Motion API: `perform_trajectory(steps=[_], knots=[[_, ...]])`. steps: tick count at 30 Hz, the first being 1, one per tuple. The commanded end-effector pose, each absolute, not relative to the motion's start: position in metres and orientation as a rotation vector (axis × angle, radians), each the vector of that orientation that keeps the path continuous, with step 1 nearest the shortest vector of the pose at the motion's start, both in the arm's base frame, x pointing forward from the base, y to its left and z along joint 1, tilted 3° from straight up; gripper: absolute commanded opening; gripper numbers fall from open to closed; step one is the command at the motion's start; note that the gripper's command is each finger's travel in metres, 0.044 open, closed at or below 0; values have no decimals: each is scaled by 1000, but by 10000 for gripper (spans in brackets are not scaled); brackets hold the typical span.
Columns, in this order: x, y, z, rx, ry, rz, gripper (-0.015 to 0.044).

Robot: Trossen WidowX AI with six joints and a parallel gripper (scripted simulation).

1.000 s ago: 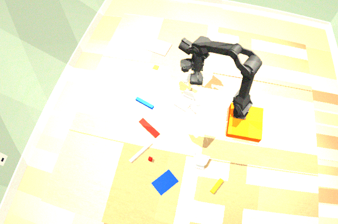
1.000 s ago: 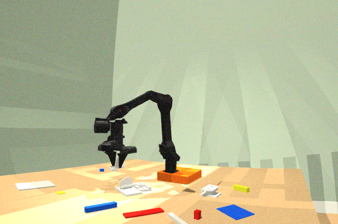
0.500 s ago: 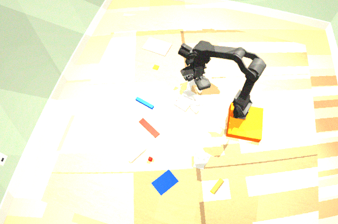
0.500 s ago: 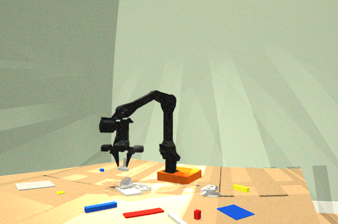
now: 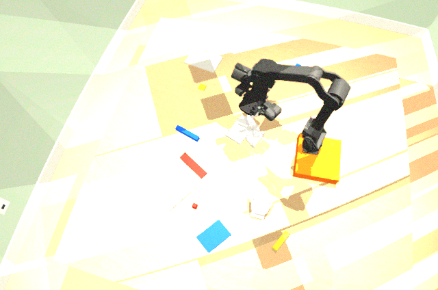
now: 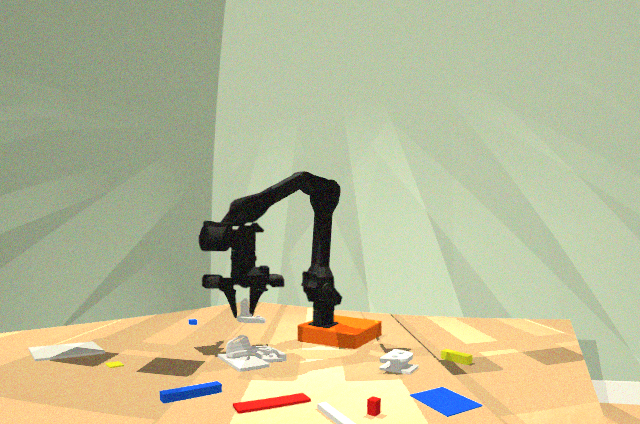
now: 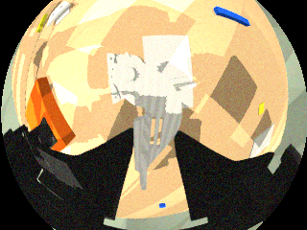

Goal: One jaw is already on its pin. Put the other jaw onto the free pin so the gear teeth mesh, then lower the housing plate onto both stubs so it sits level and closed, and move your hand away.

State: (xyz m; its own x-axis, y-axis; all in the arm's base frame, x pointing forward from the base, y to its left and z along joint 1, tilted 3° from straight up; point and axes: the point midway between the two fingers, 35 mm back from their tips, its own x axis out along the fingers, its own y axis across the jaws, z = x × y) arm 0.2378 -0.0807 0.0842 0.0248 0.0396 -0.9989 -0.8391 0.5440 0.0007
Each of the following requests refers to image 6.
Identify red flat bar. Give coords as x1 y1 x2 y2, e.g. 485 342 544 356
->
233 393 311 414

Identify yellow rectangular block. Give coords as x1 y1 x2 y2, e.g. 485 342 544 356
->
441 349 473 365

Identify blue flat rectangular plate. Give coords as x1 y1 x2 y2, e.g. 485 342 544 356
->
410 387 483 417

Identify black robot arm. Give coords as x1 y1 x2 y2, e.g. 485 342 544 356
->
198 171 342 328

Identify blue rectangular bar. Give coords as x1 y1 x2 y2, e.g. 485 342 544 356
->
159 381 222 404

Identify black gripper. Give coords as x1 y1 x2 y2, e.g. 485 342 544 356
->
202 251 284 318

